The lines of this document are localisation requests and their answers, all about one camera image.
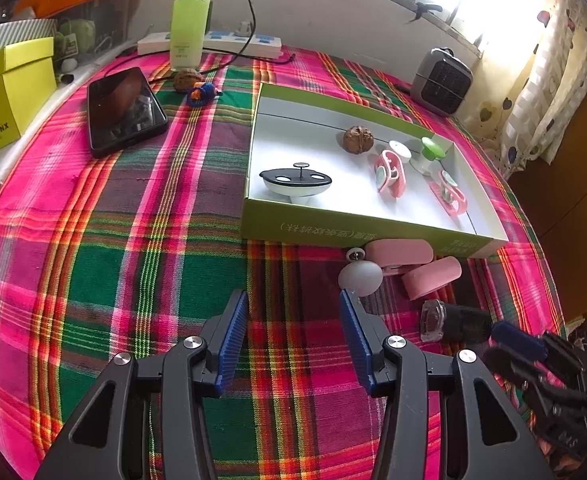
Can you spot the cream patterned curtain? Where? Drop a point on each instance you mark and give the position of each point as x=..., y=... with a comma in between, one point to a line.
x=538, y=85

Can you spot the black white boat-shaped dish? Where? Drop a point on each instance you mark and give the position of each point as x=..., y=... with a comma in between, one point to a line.
x=296, y=185

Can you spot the white power strip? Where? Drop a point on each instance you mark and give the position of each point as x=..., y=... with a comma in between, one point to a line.
x=253, y=42

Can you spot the pink plastic clip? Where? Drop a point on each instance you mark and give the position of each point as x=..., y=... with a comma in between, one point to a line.
x=453, y=200
x=396, y=180

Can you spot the white plastic ball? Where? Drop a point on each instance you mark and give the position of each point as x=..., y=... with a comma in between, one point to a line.
x=359, y=277

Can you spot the black window hook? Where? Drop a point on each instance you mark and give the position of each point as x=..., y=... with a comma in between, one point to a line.
x=426, y=10

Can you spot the green white cardboard box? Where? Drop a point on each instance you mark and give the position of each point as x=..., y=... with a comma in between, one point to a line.
x=323, y=180

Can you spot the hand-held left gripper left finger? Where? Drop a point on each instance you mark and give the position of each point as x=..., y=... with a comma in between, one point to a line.
x=231, y=340

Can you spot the striped cardboard box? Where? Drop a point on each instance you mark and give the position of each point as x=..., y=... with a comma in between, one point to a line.
x=18, y=30

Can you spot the green capped white jar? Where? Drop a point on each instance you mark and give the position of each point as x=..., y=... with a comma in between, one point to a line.
x=431, y=150

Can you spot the black smartphone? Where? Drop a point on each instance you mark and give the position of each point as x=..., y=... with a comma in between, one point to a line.
x=123, y=110

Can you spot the grey space heater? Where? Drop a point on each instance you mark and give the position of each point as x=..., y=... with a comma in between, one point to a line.
x=443, y=82

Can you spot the brown walnut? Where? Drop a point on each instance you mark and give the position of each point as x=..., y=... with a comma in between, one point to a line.
x=357, y=139
x=187, y=81

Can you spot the plaid blanket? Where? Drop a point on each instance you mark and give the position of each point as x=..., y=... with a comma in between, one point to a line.
x=123, y=260

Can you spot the pink plastic case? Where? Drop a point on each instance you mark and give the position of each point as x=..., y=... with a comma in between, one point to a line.
x=431, y=277
x=398, y=252

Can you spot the small white round cap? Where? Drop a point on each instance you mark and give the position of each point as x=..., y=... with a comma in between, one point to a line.
x=401, y=150

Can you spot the green plastic bottle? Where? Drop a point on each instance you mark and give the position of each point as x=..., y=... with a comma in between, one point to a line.
x=188, y=25

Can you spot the yellow-green cardboard box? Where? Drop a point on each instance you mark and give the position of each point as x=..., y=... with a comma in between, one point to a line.
x=8, y=100

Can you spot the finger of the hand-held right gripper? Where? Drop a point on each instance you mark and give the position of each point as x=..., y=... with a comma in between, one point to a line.
x=518, y=371
x=516, y=340

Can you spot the blue orange small toy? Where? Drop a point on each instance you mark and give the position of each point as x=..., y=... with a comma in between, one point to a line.
x=202, y=94

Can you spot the black cylinder clear cap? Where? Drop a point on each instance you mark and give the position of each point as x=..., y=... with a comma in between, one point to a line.
x=463, y=322

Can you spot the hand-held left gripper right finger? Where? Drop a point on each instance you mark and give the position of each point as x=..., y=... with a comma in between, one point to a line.
x=356, y=345

